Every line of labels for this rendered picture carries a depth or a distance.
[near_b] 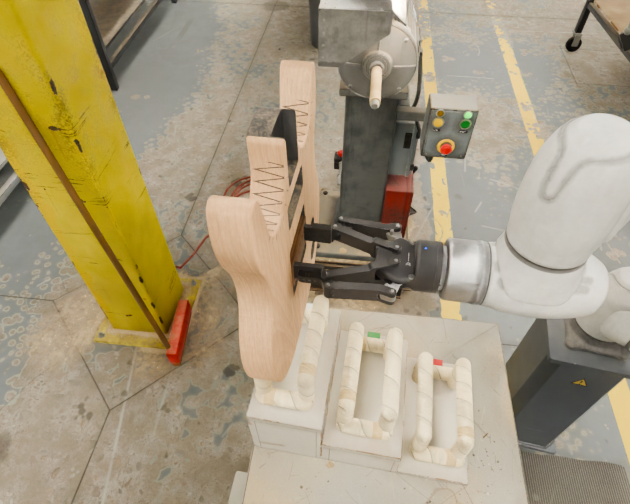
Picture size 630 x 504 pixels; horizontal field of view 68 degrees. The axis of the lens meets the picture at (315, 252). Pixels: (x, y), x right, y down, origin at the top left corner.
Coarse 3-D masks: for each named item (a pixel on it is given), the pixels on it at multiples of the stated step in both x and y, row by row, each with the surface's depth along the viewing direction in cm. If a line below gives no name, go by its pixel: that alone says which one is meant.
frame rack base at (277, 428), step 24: (336, 312) 104; (336, 336) 100; (288, 384) 92; (264, 408) 89; (288, 408) 89; (312, 408) 89; (264, 432) 93; (288, 432) 91; (312, 432) 88; (312, 456) 99
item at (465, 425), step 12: (468, 360) 102; (456, 372) 101; (468, 372) 100; (456, 384) 99; (468, 384) 98; (468, 396) 96; (468, 408) 94; (468, 420) 93; (468, 432) 91; (468, 444) 90
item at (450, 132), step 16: (432, 96) 158; (448, 96) 158; (464, 96) 158; (432, 112) 154; (448, 112) 154; (464, 112) 153; (432, 128) 159; (448, 128) 158; (432, 144) 164; (464, 144) 162
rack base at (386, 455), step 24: (384, 336) 109; (336, 360) 105; (384, 360) 105; (336, 384) 101; (360, 384) 101; (336, 408) 97; (360, 408) 97; (336, 432) 94; (336, 456) 97; (360, 456) 94; (384, 456) 91
